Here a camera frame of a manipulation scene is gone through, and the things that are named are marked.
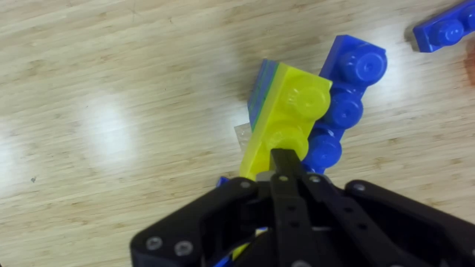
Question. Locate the blue four-stud narrow brick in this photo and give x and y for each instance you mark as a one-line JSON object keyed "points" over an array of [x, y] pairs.
{"points": [[352, 65]]}

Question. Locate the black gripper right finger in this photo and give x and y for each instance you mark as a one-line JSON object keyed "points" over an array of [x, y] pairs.
{"points": [[363, 224]]}

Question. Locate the blue narrow brick beside red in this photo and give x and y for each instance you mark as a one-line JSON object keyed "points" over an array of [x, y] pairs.
{"points": [[446, 28]]}

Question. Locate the small yellow narrow brick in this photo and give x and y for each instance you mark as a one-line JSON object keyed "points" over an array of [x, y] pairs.
{"points": [[295, 102]]}

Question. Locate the green and blue brick tower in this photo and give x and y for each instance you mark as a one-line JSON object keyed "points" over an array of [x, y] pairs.
{"points": [[260, 89]]}

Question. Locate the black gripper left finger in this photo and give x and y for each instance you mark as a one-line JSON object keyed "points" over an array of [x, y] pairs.
{"points": [[271, 216]]}

